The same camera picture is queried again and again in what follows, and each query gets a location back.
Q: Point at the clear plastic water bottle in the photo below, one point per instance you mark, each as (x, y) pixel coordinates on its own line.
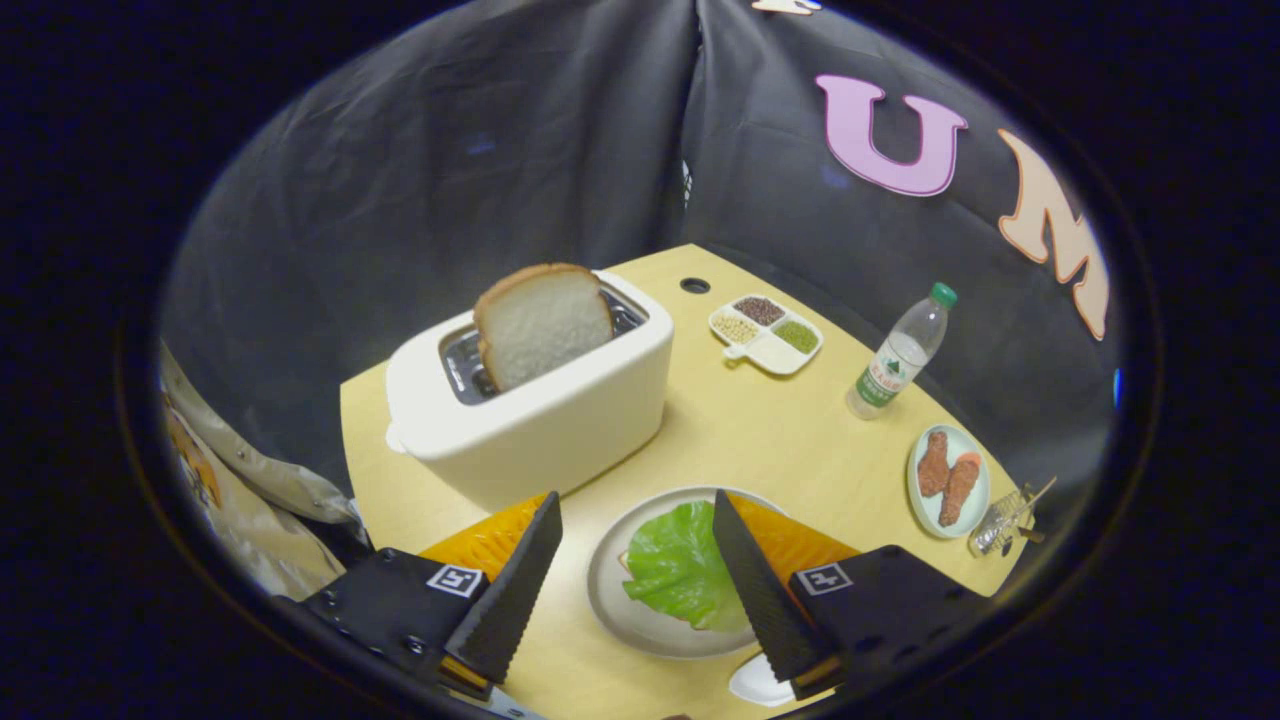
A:
(895, 365)

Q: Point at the plain white bread slice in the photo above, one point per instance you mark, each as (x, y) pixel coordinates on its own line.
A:
(545, 325)

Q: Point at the white toaster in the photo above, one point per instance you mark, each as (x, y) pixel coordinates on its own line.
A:
(560, 420)

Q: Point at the pale green oval plate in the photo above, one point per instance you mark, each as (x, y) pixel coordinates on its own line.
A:
(975, 440)

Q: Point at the white square plate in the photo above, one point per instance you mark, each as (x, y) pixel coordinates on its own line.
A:
(755, 685)

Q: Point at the green lettuce leaf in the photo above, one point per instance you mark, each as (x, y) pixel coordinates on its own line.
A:
(680, 570)

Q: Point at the person's beige clothing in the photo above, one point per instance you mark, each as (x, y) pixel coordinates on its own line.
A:
(240, 510)

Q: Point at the black backdrop cloth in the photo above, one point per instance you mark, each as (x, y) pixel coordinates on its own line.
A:
(450, 150)

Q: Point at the round beige plate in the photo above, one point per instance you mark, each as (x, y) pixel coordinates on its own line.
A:
(650, 635)

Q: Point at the metal mesh utensil holder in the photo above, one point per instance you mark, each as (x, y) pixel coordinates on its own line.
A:
(1000, 525)

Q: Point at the white divided condiment dish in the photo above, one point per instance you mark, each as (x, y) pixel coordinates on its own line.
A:
(775, 350)

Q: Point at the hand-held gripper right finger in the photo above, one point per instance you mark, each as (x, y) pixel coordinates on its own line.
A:
(765, 590)

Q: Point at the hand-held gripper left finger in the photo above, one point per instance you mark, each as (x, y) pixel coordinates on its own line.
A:
(510, 590)

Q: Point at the brown fried meat piece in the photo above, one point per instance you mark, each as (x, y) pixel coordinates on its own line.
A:
(960, 490)
(933, 465)

